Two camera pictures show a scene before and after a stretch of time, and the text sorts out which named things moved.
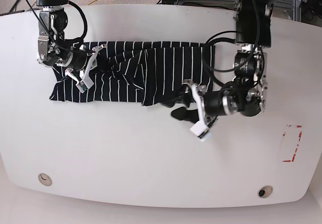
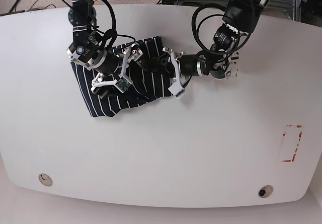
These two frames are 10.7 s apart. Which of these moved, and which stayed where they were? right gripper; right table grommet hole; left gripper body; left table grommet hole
Moved: left gripper body; right gripper
Stayed: right table grommet hole; left table grommet hole
